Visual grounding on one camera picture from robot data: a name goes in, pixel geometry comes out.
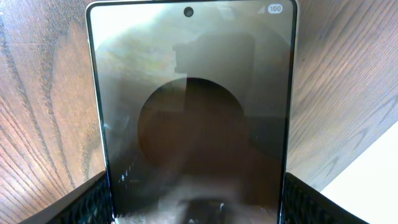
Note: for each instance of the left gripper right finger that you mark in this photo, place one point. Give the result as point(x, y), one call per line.
point(301, 204)

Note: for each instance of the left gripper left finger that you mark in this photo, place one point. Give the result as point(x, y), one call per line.
point(89, 203)

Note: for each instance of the Samsung Galaxy smartphone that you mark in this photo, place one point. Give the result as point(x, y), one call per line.
point(194, 106)

